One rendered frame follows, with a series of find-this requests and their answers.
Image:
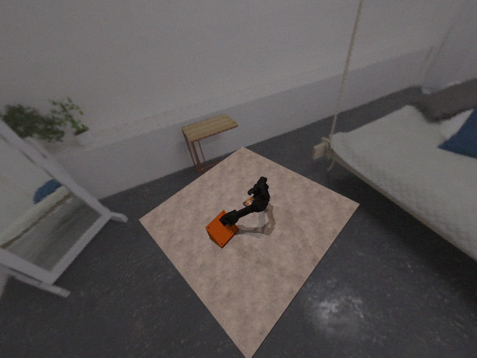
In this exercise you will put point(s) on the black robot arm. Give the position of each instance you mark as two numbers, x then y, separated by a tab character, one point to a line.
257	205

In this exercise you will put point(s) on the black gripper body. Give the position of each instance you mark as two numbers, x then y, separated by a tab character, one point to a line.
251	191

